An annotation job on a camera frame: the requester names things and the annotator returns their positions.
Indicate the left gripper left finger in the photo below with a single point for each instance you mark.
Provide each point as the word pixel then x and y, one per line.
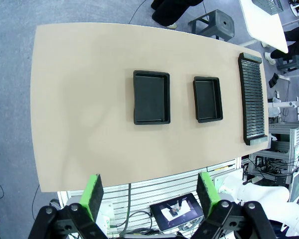
pixel 89 196

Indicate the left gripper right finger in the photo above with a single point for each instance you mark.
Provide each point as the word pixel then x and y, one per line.
pixel 208 191

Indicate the black ESD tray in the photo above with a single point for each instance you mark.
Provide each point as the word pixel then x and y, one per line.
pixel 207 99
pixel 152 98

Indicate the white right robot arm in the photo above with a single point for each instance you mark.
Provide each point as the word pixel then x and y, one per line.
pixel 259 199

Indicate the black tablet screen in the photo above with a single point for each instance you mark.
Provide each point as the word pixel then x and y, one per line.
pixel 177 211

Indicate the black slotted board rack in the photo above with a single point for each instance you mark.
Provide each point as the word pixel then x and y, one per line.
pixel 253 99

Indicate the grey plastic stool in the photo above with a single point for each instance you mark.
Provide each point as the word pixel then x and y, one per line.
pixel 289 63
pixel 215 23

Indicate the person with white sneakers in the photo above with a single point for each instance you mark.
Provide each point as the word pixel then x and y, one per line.
pixel 292 42

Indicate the large white table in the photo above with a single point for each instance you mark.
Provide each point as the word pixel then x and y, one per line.
pixel 264 27

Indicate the person in navy jacket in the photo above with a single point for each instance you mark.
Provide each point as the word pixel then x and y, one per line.
pixel 169 11

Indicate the grey mesh basket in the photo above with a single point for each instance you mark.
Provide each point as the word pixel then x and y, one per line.
pixel 269 5

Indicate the white slotted base plate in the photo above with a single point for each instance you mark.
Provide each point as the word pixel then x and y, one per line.
pixel 164 184

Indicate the aluminium profile frame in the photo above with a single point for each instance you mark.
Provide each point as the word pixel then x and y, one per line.
pixel 284 149

